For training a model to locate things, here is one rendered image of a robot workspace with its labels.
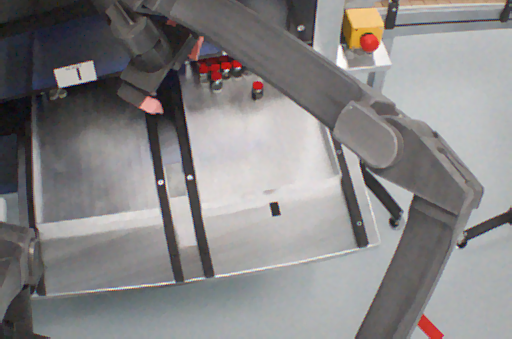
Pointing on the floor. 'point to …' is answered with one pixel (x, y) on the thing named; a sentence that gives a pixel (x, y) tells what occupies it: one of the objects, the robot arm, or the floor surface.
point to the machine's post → (330, 4)
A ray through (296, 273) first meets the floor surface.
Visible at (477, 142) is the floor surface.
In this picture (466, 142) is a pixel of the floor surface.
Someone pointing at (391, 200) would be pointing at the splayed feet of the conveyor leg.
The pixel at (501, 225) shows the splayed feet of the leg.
